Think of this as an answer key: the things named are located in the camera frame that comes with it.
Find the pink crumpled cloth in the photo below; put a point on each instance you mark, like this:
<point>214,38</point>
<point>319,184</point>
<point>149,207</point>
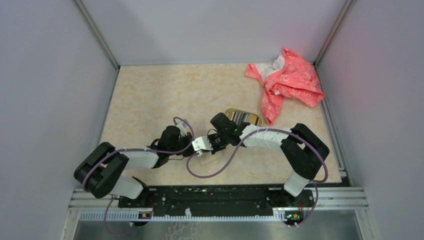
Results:
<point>289,76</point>

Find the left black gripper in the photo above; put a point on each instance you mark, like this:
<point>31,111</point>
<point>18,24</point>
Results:
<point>189,152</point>

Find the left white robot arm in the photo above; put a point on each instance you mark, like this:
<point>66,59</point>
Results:
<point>101,173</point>

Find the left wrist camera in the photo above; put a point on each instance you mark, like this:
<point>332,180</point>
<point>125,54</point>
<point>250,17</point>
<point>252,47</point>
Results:
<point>182,126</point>

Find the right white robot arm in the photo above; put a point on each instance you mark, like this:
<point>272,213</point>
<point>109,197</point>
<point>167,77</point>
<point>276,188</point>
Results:
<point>305,152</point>

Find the beige card holder wallet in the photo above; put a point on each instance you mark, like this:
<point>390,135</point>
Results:
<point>208,158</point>

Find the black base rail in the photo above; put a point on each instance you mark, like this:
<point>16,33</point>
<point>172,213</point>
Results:
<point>247,200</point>

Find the beige tray of cards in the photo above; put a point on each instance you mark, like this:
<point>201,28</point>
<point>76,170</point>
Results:
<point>240,116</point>

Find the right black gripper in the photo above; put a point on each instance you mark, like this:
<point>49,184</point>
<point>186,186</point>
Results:
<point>213,149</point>

